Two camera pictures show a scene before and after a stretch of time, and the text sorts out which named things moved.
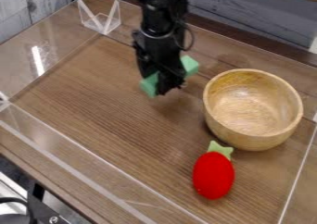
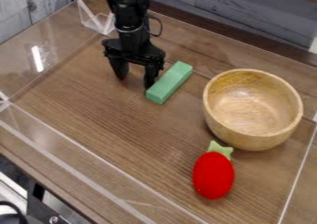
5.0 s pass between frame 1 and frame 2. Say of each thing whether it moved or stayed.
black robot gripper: moved
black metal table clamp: stayed
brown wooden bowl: stayed
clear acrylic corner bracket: stayed
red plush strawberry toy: stayed
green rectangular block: moved
